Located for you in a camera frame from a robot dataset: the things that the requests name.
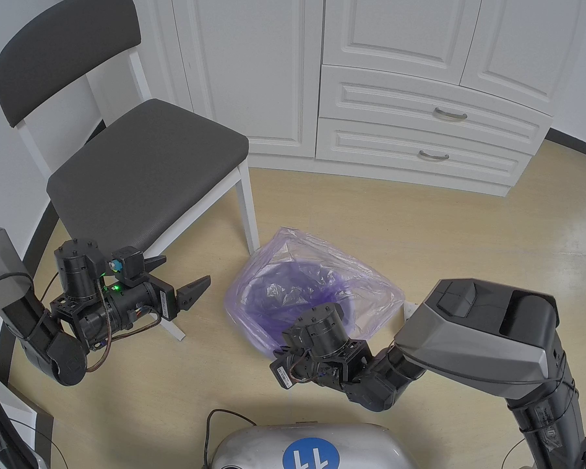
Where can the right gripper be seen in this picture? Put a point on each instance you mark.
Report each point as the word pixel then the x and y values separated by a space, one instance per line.
pixel 298 369

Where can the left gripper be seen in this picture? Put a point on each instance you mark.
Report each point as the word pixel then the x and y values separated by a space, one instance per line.
pixel 127 306

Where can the purple plastic bag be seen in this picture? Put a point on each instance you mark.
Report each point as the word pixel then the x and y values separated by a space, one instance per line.
pixel 322 262

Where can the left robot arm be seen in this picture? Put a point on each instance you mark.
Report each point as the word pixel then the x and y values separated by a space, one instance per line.
pixel 53 354

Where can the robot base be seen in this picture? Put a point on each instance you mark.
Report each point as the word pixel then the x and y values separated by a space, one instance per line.
pixel 254 450

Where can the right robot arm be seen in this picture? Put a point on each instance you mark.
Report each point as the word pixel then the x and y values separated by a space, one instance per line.
pixel 469 330

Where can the white chair grey cushions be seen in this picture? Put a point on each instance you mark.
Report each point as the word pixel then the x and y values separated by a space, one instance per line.
pixel 63 42

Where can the white wardrobe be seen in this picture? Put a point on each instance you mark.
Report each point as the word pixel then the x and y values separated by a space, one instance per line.
pixel 395 17

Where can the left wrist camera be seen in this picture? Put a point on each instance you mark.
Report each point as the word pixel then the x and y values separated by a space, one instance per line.
pixel 129 262

